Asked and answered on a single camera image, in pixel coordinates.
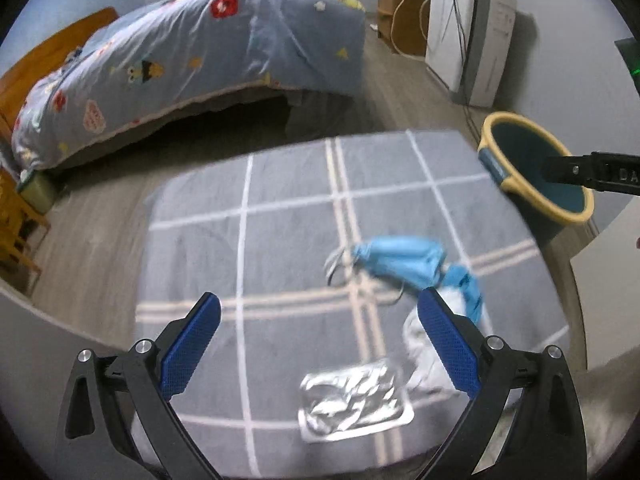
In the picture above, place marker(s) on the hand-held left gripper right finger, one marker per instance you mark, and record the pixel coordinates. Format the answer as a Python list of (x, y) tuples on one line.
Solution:
[(450, 345)]

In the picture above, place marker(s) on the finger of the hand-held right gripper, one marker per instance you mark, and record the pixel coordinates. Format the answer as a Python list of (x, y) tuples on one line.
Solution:
[(595, 172)]

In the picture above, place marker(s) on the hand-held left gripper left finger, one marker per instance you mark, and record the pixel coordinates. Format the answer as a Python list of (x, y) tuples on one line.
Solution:
[(192, 345)]

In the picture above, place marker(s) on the teal bin with yellow rim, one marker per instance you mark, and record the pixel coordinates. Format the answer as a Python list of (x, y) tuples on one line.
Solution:
[(520, 160)]

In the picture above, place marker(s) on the blue face mask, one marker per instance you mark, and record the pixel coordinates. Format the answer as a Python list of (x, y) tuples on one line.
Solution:
[(400, 257)]

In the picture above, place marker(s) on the clear plastic wrapper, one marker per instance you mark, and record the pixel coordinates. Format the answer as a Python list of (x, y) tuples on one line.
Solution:
[(350, 400)]

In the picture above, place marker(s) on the white floor appliance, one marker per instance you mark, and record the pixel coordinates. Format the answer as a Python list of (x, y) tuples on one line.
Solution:
[(492, 50)]

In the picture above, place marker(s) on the grey checked cloth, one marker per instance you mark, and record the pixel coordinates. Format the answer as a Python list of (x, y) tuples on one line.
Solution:
[(290, 240)]

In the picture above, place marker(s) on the wooden chair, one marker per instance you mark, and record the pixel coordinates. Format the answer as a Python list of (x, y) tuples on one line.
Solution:
[(15, 230)]

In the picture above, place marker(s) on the small green bin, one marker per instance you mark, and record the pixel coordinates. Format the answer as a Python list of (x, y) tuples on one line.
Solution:
[(40, 192)]

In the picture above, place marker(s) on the wooden cabinet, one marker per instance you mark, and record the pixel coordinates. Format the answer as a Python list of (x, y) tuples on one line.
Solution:
[(410, 15)]

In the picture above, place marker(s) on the bed with blue duvet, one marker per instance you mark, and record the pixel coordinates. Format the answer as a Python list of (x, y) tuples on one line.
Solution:
[(200, 60)]

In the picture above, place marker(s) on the wooden bed headboard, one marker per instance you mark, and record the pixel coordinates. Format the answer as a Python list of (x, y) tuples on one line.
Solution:
[(50, 45)]

